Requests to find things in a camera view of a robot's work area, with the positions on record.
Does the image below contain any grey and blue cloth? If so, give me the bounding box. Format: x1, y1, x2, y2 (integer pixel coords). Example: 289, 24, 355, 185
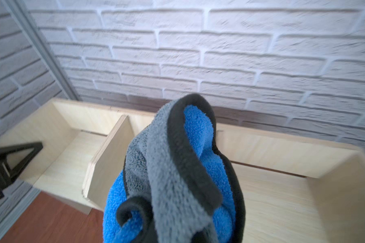
103, 94, 245, 243

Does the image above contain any light wooden bookshelf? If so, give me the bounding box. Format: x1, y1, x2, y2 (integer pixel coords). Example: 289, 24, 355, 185
0, 99, 365, 243

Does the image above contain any aluminium rail frame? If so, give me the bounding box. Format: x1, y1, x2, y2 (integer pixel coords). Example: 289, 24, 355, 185
3, 0, 81, 101

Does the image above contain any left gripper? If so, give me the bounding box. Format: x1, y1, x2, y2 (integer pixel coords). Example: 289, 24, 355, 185
0, 142, 43, 199

